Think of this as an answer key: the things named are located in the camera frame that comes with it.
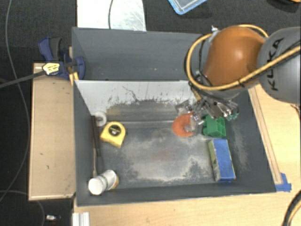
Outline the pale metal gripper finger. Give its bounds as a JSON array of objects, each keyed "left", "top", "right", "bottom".
[
  {"left": 175, "top": 100, "right": 193, "bottom": 114},
  {"left": 185, "top": 114, "right": 204, "bottom": 134}
]

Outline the orange ring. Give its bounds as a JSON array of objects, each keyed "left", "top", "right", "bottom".
[{"left": 172, "top": 113, "right": 198, "bottom": 138}]

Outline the green toy block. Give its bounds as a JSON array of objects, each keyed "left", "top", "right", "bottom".
[{"left": 202, "top": 115, "right": 227, "bottom": 138}]

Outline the grey metal bin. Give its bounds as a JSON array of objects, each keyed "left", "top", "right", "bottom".
[{"left": 71, "top": 26, "right": 277, "bottom": 207}]

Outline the yellow tape measure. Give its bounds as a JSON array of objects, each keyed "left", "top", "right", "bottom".
[{"left": 99, "top": 121, "right": 126, "bottom": 149}]

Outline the white tape roll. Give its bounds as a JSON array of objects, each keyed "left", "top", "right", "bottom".
[{"left": 94, "top": 111, "right": 107, "bottom": 127}]

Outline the white bottle with yellow label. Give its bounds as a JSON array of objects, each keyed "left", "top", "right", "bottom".
[{"left": 87, "top": 169, "right": 120, "bottom": 196}]

